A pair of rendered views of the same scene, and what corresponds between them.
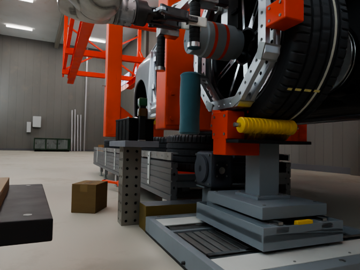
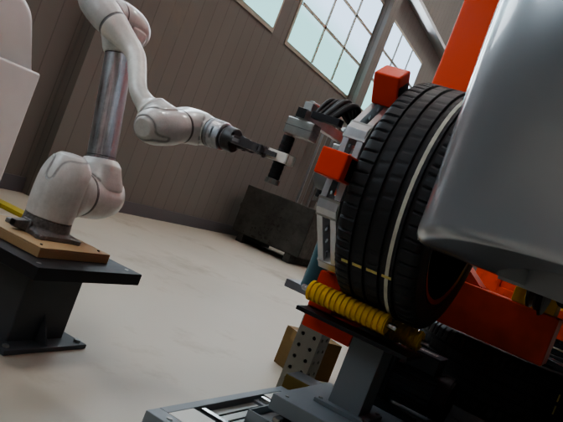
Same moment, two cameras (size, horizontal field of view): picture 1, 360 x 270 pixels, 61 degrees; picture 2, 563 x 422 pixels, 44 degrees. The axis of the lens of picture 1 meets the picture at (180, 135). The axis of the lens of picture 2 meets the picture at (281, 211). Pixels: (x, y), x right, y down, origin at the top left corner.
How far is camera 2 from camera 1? 1.66 m
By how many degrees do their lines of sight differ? 50
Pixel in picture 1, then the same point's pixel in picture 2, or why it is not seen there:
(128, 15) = (211, 141)
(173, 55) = not seen: hidden behind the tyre
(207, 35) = not seen: hidden behind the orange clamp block
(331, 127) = not seen: outside the picture
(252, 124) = (317, 292)
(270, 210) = (281, 402)
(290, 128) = (370, 321)
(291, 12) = (323, 167)
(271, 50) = (325, 206)
